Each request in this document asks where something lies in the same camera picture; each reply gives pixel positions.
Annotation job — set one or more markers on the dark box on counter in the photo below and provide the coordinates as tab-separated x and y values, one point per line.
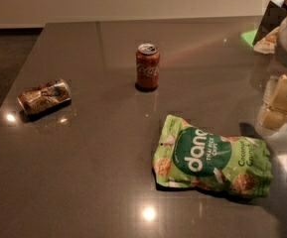
275	13

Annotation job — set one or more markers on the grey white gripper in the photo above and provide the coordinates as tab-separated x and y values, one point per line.
273	112

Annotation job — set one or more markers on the pale snack packet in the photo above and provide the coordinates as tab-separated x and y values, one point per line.
267	44

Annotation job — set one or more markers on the orange can sideways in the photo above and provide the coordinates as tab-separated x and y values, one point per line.
45	96

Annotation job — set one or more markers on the green rice chips bag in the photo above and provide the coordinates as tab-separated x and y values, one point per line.
188	157

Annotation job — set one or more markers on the red Coca-Cola can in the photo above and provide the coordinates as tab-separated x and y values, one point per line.
147	67

